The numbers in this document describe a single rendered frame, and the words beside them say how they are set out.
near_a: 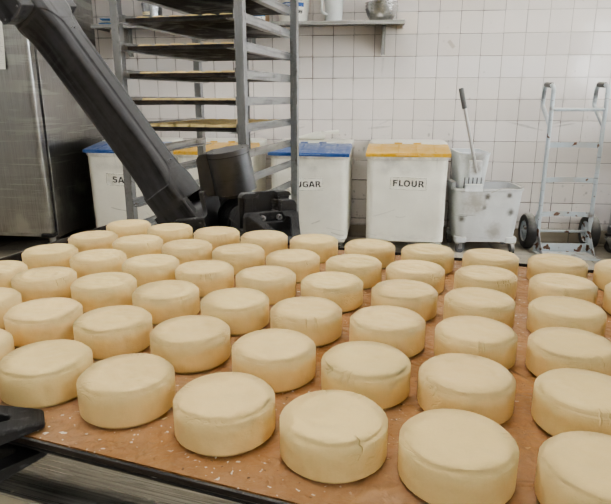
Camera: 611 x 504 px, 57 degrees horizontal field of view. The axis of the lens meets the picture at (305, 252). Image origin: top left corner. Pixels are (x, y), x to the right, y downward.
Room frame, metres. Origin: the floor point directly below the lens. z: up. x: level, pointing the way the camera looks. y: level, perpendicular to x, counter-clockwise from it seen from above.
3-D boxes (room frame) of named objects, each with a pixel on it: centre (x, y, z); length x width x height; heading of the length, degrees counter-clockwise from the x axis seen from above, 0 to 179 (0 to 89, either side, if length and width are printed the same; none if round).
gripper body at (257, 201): (0.71, 0.06, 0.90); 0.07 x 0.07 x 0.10; 25
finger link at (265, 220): (0.64, 0.03, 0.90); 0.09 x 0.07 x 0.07; 25
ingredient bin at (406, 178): (3.95, -0.71, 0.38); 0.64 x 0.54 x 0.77; 170
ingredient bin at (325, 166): (4.03, -0.06, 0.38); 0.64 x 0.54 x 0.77; 172
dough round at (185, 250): (0.54, 0.12, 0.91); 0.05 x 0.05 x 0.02
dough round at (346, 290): (0.43, -0.02, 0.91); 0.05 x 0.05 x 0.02
